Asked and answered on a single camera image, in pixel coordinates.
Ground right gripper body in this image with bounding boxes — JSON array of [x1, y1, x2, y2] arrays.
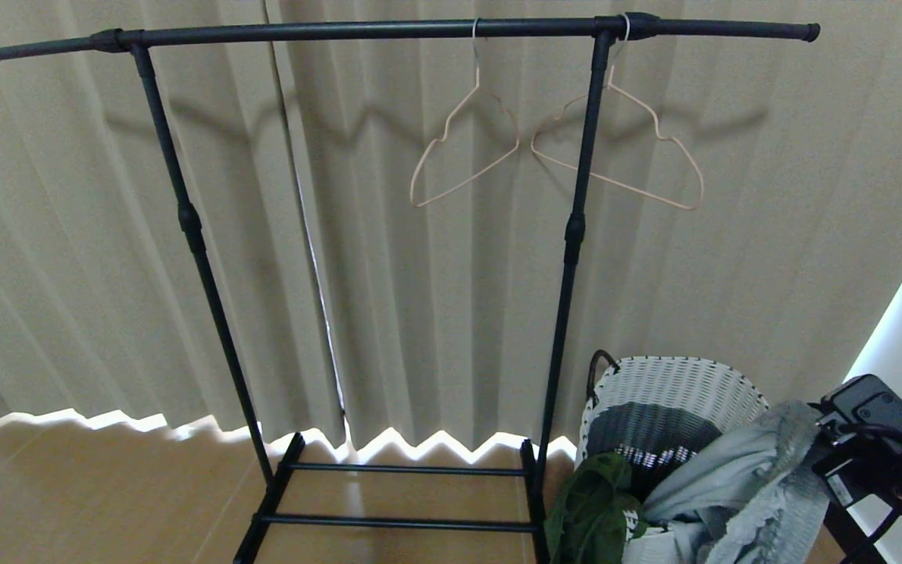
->
[[811, 443, 902, 553]]

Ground pale grey shorts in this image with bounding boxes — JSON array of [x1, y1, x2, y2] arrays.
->
[[639, 399, 832, 564]]

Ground pink clothes hanger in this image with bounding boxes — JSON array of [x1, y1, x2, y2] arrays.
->
[[410, 20, 521, 208], [531, 16, 705, 212]]

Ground white laundry basket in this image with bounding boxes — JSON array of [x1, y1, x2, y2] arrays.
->
[[574, 350, 771, 564]]

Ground black clothes rack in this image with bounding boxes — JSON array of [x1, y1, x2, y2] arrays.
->
[[0, 12, 821, 564]]

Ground green garment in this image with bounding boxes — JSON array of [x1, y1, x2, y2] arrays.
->
[[543, 452, 648, 564]]

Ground beige curtain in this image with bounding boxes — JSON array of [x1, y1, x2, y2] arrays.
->
[[0, 0, 902, 451]]

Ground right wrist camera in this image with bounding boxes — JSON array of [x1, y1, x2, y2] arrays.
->
[[811, 374, 902, 471]]

